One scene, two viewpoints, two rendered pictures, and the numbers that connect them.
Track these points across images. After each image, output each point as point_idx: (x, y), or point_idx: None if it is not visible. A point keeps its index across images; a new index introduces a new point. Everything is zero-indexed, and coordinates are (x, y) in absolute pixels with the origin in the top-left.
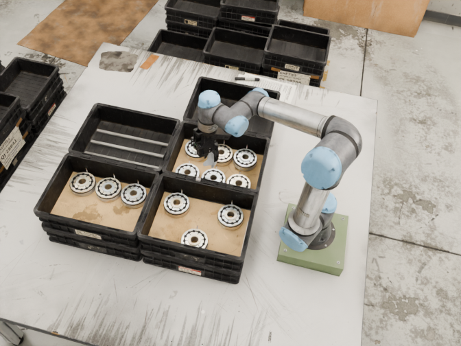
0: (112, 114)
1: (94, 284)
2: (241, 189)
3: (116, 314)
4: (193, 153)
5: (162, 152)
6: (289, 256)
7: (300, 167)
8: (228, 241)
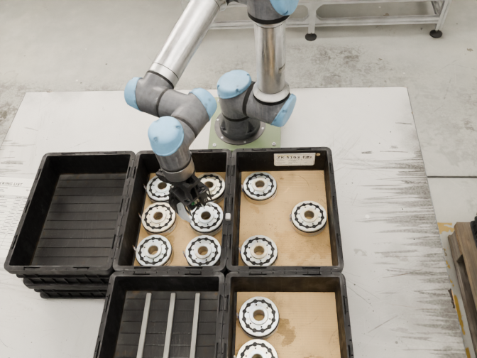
0: None
1: (386, 356)
2: (230, 166)
3: (412, 310)
4: (165, 251)
5: (162, 305)
6: (280, 139)
7: (282, 8)
8: (292, 185)
